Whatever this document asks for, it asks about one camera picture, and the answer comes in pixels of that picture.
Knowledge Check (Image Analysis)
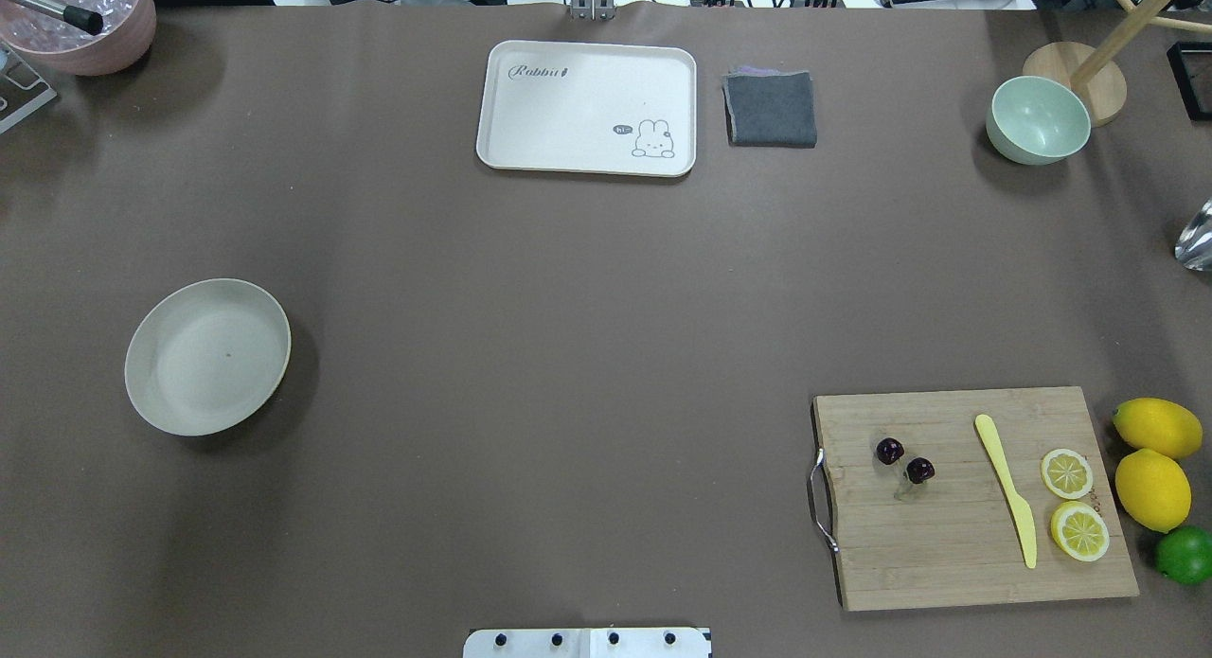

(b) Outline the beige round plate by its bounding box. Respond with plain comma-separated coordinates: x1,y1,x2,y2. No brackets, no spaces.
124,277,292,436

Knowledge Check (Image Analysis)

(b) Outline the pink bowl with ice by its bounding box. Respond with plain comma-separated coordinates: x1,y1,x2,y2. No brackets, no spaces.
1,0,156,76

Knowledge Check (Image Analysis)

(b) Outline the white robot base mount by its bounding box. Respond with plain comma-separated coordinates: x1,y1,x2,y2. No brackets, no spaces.
462,625,713,657

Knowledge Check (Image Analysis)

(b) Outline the dark red cherry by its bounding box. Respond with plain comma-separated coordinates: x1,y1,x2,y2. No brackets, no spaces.
904,456,936,486
875,437,905,467

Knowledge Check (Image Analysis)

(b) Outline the wooden cup stand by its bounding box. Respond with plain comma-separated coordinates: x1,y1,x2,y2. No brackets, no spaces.
1022,0,1211,127

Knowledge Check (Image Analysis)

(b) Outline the white cup rack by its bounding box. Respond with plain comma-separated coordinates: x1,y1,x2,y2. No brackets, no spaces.
0,42,58,135

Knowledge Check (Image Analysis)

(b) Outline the cream rabbit tray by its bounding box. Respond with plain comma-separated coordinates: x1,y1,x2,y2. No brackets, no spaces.
475,40,697,178

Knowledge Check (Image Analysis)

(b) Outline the grey folded cloth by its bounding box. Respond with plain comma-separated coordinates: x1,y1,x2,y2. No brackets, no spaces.
722,68,818,149

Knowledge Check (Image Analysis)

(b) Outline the green lime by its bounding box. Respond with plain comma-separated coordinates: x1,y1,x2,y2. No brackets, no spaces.
1155,525,1211,585

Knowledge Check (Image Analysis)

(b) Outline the whole yellow lemon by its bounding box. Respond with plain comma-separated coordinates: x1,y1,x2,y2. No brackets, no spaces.
1111,397,1204,460
1115,448,1193,533

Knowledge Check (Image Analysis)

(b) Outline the metal pestle black tip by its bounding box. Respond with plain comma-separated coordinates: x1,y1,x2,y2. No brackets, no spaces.
4,0,104,36

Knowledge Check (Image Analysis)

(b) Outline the wooden cutting board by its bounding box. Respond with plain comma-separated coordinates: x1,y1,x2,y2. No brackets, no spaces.
812,387,1139,612

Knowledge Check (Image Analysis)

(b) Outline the metal scoop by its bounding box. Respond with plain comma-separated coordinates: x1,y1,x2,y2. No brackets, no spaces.
1173,198,1212,273

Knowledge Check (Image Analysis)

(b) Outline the mint green bowl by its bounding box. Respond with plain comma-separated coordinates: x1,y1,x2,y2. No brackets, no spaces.
987,76,1092,166

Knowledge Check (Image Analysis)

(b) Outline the lemon slice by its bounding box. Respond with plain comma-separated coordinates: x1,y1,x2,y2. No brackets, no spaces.
1040,448,1094,500
1050,500,1110,562

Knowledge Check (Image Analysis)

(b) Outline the yellow plastic knife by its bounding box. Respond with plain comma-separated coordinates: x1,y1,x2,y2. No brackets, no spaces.
973,413,1037,570

